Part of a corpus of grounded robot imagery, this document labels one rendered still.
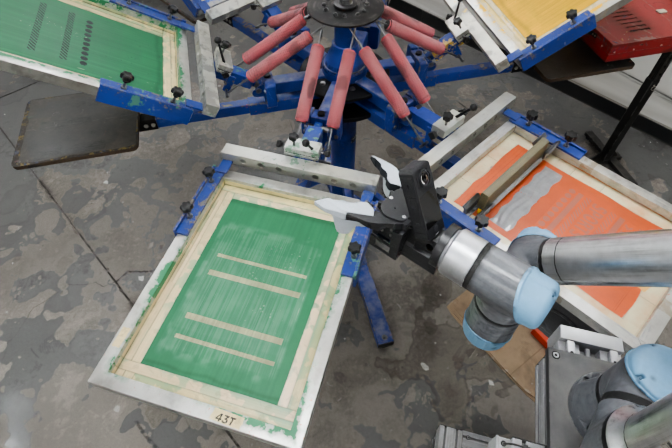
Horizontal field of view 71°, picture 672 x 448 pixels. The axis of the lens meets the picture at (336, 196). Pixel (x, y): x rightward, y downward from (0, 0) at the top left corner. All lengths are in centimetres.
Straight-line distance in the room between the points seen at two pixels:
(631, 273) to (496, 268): 18
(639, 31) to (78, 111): 243
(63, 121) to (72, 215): 108
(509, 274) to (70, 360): 232
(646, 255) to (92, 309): 251
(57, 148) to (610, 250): 189
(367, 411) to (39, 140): 178
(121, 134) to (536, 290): 172
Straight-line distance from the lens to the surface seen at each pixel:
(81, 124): 219
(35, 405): 269
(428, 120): 185
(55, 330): 281
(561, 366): 114
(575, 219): 179
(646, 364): 94
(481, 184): 178
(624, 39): 247
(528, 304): 67
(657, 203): 193
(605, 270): 75
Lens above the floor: 224
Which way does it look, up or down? 50 degrees down
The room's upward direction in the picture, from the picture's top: straight up
